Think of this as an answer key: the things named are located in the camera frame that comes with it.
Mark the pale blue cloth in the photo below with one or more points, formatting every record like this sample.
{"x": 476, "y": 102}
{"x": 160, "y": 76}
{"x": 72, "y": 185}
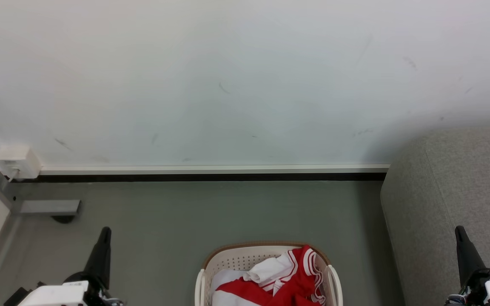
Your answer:
{"x": 227, "y": 278}

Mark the grey fabric sofa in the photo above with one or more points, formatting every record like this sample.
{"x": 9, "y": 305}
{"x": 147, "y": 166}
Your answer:
{"x": 449, "y": 191}

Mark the cream perforated laundry basket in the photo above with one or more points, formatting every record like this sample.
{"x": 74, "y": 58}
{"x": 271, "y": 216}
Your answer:
{"x": 232, "y": 260}

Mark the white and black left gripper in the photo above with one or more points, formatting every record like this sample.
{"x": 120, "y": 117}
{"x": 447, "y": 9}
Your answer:
{"x": 55, "y": 294}

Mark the white and black baseboard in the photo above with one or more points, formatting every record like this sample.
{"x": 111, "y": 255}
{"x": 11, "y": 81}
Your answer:
{"x": 211, "y": 171}

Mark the red and white jersey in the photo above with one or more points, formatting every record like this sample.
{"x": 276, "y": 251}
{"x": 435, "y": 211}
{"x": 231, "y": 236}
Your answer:
{"x": 289, "y": 284}

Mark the white wall socket box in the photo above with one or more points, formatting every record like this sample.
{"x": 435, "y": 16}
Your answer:
{"x": 18, "y": 160}

